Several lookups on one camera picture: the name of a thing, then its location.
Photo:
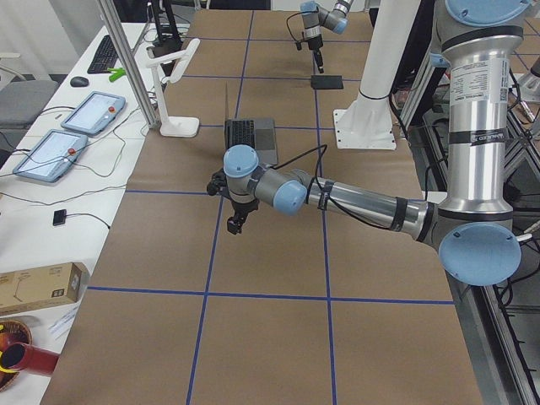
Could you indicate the black mouse pad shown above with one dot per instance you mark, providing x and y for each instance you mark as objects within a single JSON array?
[{"x": 323, "y": 82}]

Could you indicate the black keyboard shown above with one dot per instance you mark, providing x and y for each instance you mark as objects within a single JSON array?
[{"x": 105, "y": 57}]

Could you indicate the small black device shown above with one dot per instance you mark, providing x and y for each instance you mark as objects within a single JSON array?
[{"x": 59, "y": 217}]

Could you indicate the near blue teach pendant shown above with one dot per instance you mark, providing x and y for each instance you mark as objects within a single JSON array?
[{"x": 52, "y": 157}]

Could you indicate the grey laptop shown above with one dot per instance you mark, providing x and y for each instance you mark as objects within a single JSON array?
[{"x": 259, "y": 133}]

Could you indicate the red cylinder object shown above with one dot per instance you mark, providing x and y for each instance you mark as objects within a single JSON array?
[{"x": 24, "y": 357}]

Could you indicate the far blue teach pendant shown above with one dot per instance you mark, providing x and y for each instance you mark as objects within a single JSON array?
[{"x": 95, "y": 113}]

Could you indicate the green object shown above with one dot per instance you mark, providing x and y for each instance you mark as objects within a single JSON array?
[{"x": 115, "y": 73}]

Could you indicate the black computer mouse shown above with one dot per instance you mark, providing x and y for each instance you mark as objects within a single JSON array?
[{"x": 79, "y": 82}]

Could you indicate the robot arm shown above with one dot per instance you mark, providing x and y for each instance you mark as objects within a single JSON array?
[
  {"x": 471, "y": 228},
  {"x": 314, "y": 18}
]

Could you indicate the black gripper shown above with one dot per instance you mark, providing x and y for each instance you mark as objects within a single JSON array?
[
  {"x": 315, "y": 43},
  {"x": 245, "y": 206}
]

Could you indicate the cardboard box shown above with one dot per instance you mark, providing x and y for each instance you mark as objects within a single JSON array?
[{"x": 41, "y": 287}]

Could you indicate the blue teach pendant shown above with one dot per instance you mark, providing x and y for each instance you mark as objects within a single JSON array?
[
  {"x": 95, "y": 113},
  {"x": 52, "y": 157}
]

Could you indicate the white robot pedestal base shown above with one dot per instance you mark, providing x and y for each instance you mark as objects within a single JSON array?
[{"x": 398, "y": 45}]

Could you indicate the aluminium frame post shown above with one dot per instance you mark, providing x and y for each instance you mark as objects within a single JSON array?
[{"x": 127, "y": 52}]

